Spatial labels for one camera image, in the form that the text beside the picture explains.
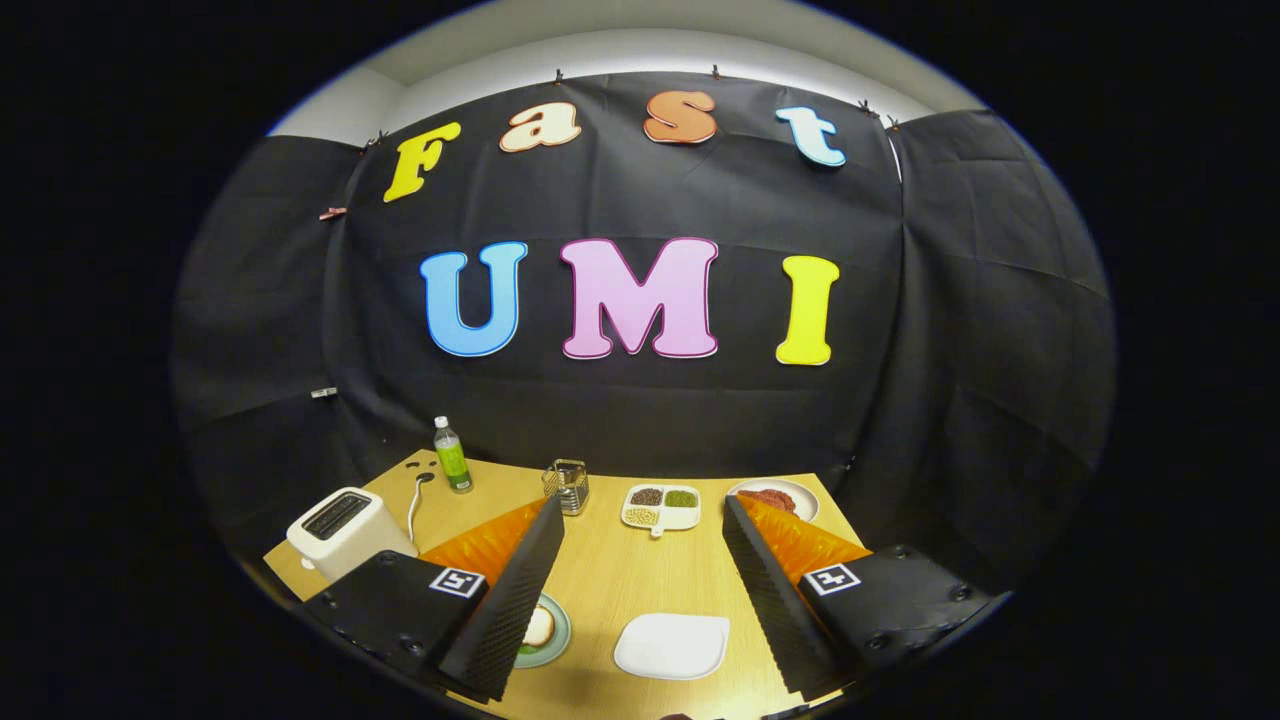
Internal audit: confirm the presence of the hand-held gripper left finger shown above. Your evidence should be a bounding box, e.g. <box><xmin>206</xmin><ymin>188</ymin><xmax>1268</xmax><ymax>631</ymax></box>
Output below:
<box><xmin>300</xmin><ymin>495</ymin><xmax>566</xmax><ymax>704</ymax></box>

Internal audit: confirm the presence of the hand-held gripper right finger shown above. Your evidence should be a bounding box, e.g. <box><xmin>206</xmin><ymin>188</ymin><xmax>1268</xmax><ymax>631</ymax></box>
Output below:
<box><xmin>722</xmin><ymin>493</ymin><xmax>1001</xmax><ymax>701</ymax></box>

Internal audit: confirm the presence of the pale green round plate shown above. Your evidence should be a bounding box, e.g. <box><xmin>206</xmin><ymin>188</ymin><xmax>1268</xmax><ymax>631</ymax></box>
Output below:
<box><xmin>512</xmin><ymin>592</ymin><xmax>572</xmax><ymax>670</ymax></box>

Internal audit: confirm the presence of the white round plate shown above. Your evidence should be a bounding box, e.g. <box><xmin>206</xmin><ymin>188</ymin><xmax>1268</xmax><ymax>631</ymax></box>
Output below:
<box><xmin>727</xmin><ymin>477</ymin><xmax>821</xmax><ymax>524</ymax></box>

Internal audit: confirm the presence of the white rectangular plate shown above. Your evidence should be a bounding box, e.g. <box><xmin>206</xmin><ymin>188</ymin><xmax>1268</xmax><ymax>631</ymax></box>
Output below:
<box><xmin>613</xmin><ymin>612</ymin><xmax>732</xmax><ymax>682</ymax></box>

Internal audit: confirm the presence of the white divided bean dish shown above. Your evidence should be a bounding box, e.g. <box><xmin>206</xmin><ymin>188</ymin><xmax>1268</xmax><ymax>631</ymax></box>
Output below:
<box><xmin>621</xmin><ymin>484</ymin><xmax>702</xmax><ymax>538</ymax></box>

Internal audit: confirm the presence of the green label plastic bottle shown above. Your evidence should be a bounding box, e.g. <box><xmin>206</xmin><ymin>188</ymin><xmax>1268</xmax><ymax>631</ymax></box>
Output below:
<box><xmin>433</xmin><ymin>416</ymin><xmax>474</xmax><ymax>495</ymax></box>

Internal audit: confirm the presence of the white toaster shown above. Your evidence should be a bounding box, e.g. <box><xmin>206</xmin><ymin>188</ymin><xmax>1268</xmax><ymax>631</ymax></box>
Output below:
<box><xmin>286</xmin><ymin>487</ymin><xmax>419</xmax><ymax>584</ymax></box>

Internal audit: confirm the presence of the black backdrop cloth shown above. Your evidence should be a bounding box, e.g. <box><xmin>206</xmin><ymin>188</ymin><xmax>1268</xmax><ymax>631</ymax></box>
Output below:
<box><xmin>170</xmin><ymin>70</ymin><xmax>1116</xmax><ymax>601</ymax></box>

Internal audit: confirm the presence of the metal wire utensil holder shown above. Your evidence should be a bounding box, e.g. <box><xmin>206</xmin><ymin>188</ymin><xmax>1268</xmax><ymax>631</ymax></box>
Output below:
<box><xmin>542</xmin><ymin>459</ymin><xmax>591</xmax><ymax>517</ymax></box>

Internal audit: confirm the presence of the white toaster cable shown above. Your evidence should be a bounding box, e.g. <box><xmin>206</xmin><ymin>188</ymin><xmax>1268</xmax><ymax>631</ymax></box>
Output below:
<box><xmin>407</xmin><ymin>472</ymin><xmax>437</xmax><ymax>546</ymax></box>

